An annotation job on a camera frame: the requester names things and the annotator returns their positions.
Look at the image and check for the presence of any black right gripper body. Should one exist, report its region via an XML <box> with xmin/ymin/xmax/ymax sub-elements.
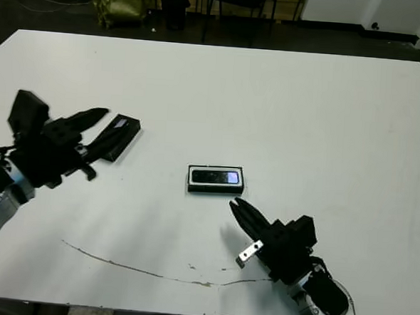
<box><xmin>235</xmin><ymin>217</ymin><xmax>318</xmax><ymax>286</ymax></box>

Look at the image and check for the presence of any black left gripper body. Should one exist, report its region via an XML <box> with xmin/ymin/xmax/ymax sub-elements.
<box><xmin>8</xmin><ymin>114</ymin><xmax>102</xmax><ymax>193</ymax></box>

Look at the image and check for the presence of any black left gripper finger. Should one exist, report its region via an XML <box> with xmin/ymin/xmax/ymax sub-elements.
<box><xmin>65</xmin><ymin>105</ymin><xmax>111</xmax><ymax>137</ymax></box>
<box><xmin>76</xmin><ymin>125</ymin><xmax>126</xmax><ymax>167</ymax></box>

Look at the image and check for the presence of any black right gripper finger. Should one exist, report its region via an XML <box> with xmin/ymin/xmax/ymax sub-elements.
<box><xmin>227</xmin><ymin>200</ymin><xmax>266</xmax><ymax>247</ymax></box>
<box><xmin>232</xmin><ymin>197</ymin><xmax>276</xmax><ymax>240</ymax></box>

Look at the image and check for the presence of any black camera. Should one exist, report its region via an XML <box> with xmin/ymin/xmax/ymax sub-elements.
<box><xmin>190</xmin><ymin>167</ymin><xmax>241</xmax><ymax>186</ymax></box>

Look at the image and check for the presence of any black box base white insert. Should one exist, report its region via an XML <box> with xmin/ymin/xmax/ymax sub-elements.
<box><xmin>185</xmin><ymin>162</ymin><xmax>248</xmax><ymax>197</ymax></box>

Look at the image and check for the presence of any crinkled plastic bag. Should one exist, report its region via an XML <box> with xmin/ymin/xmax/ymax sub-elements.
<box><xmin>89</xmin><ymin>0</ymin><xmax>149</xmax><ymax>31</ymax></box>

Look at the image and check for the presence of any black trash bin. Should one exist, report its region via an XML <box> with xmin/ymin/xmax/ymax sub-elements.
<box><xmin>159</xmin><ymin>0</ymin><xmax>191</xmax><ymax>31</ymax></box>

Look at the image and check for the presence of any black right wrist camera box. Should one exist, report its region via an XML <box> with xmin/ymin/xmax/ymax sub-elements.
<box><xmin>285</xmin><ymin>214</ymin><xmax>317</xmax><ymax>249</ymax></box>

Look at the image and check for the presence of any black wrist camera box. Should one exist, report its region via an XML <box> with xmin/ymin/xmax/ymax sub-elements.
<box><xmin>285</xmin><ymin>214</ymin><xmax>317</xmax><ymax>249</ymax></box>
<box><xmin>6</xmin><ymin>88</ymin><xmax>52</xmax><ymax>138</ymax></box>

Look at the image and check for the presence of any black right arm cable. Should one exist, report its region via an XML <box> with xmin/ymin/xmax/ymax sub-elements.
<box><xmin>307</xmin><ymin>255</ymin><xmax>357</xmax><ymax>310</ymax></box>

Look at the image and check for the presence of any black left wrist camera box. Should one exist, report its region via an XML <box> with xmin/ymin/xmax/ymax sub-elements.
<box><xmin>6</xmin><ymin>88</ymin><xmax>52</xmax><ymax>138</ymax></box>

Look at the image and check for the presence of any white floor cable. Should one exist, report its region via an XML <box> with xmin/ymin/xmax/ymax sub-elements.
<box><xmin>0</xmin><ymin>0</ymin><xmax>92</xmax><ymax>15</ymax></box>

